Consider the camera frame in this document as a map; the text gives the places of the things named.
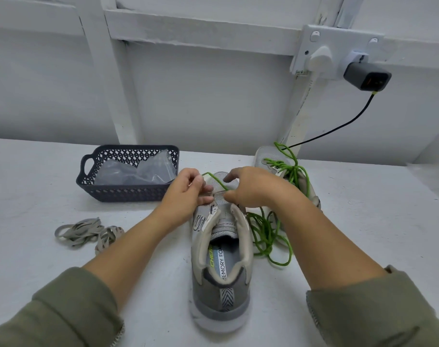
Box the person's left hand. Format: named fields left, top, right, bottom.
left=153, top=168, right=215, bottom=233

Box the person's right hand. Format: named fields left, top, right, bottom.
left=223, top=167, right=305, bottom=211

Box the gray sneaker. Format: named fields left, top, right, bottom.
left=189, top=172, right=255, bottom=334
left=254, top=145, right=323, bottom=237

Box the green shoelace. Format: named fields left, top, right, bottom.
left=263, top=142, right=312, bottom=198
left=201, top=171, right=295, bottom=269

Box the clear plastic bag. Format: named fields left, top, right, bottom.
left=93, top=149, right=178, bottom=187

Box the beige shoelace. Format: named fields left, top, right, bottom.
left=95, top=225, right=125, bottom=256
left=55, top=217, right=105, bottom=249

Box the person's left forearm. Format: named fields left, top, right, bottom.
left=0, top=212, right=175, bottom=347

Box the person's right forearm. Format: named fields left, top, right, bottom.
left=274, top=191, right=439, bottom=347

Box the dark plastic lattice basket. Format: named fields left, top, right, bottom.
left=76, top=144, right=180, bottom=203

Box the white plug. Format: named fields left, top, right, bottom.
left=308, top=45, right=335, bottom=74

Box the gray charger adapter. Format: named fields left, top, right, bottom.
left=343, top=61, right=393, bottom=93

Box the white cable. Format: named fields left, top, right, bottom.
left=281, top=73, right=318, bottom=145

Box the black cable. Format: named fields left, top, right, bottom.
left=287, top=91, right=377, bottom=149

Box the white wall socket plate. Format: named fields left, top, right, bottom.
left=290, top=24, right=385, bottom=78

